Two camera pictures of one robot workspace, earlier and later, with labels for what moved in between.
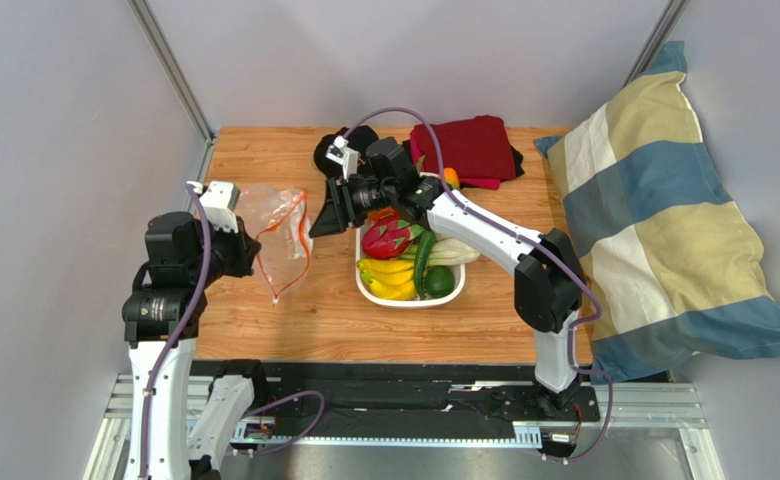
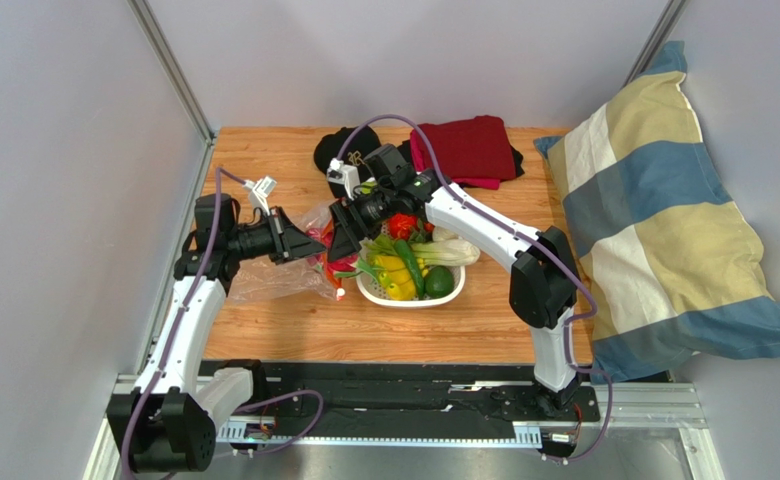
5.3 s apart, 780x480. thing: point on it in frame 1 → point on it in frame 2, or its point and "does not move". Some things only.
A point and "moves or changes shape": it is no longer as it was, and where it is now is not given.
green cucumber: (425, 246) → (413, 266)
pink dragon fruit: (387, 237) → (321, 260)
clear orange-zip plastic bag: (280, 219) moves or changes shape
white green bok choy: (446, 252) does not move
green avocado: (439, 282) does not move
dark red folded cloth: (476, 149) does not move
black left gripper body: (227, 253) → (267, 239)
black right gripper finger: (336, 214) → (341, 244)
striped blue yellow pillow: (669, 271) does not move
